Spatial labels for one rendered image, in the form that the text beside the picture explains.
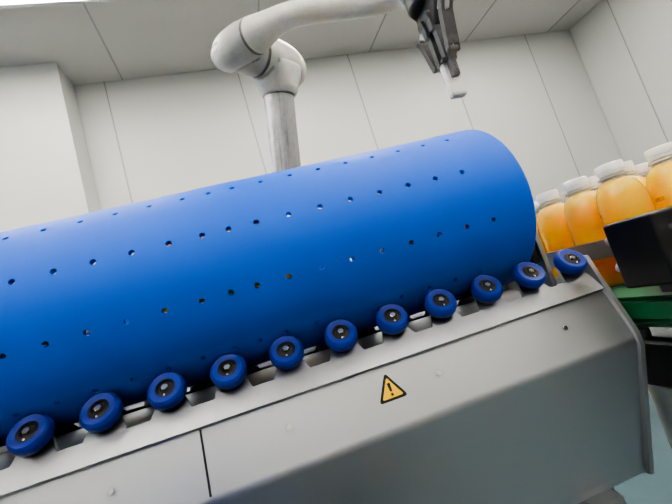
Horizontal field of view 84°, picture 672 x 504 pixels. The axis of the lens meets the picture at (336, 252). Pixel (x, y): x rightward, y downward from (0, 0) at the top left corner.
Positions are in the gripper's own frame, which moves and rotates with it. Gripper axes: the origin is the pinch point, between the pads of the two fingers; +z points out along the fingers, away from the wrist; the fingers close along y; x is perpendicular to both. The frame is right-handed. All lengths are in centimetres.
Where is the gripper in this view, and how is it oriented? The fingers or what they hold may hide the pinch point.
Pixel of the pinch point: (453, 80)
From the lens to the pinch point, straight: 84.0
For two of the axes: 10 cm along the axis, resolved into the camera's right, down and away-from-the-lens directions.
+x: -9.5, 2.6, -2.0
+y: -1.6, 1.7, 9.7
